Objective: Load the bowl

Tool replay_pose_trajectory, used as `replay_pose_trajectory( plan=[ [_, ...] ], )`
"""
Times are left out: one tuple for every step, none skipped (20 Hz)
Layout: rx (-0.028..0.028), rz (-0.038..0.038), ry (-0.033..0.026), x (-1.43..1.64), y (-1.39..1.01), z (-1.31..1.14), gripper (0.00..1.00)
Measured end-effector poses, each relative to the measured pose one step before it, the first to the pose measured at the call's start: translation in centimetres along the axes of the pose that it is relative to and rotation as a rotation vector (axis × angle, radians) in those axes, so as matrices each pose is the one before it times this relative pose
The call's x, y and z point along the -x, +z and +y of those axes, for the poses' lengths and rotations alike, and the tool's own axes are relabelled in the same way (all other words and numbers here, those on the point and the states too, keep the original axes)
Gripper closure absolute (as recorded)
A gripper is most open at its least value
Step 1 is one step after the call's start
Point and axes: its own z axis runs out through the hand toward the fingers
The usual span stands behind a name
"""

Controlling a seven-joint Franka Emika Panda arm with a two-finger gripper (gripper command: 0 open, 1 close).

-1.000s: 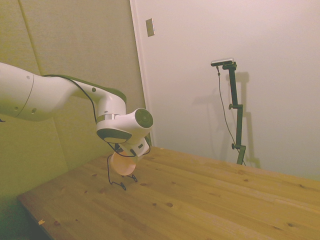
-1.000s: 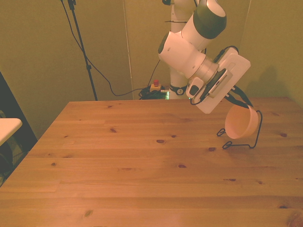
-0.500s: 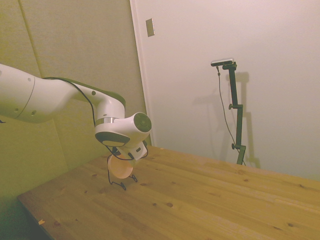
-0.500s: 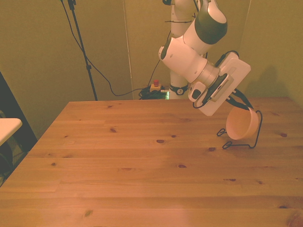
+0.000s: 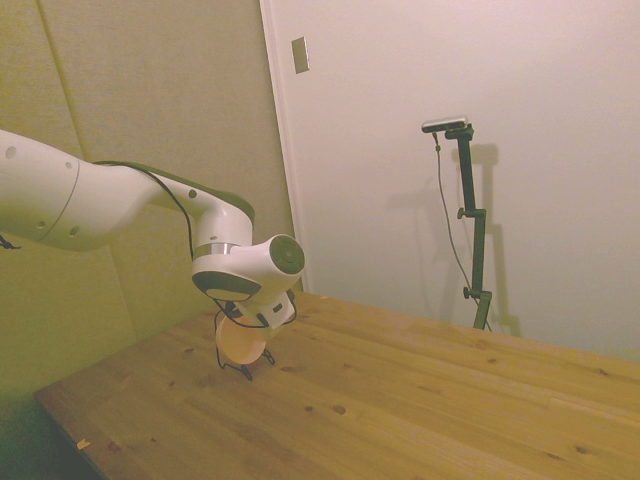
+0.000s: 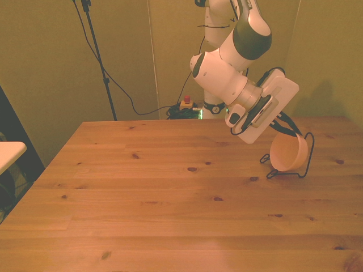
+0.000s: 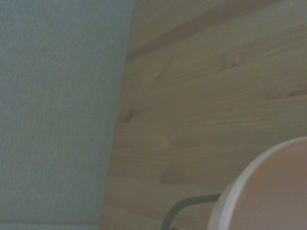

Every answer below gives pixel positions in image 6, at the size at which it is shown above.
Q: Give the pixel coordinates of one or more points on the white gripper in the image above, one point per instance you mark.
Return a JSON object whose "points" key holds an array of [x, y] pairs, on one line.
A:
{"points": [[283, 88]]}

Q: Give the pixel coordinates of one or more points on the pink plastic bowl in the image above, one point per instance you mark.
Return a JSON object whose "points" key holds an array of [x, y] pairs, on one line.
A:
{"points": [[286, 154]]}

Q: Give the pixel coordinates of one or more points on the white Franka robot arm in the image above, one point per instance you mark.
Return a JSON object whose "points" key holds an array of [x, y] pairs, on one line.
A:
{"points": [[221, 76]]}

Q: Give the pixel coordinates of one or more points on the red emergency stop button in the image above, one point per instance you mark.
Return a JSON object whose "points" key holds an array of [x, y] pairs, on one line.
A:
{"points": [[187, 102]]}

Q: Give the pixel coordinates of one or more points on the black tripod stand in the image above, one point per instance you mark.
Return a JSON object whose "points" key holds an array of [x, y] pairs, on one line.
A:
{"points": [[97, 54]]}

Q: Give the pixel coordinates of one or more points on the white side shelf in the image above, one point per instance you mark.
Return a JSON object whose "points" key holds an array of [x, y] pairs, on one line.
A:
{"points": [[10, 153]]}

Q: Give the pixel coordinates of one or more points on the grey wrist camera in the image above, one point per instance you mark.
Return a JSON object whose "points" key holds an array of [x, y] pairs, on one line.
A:
{"points": [[265, 112]]}

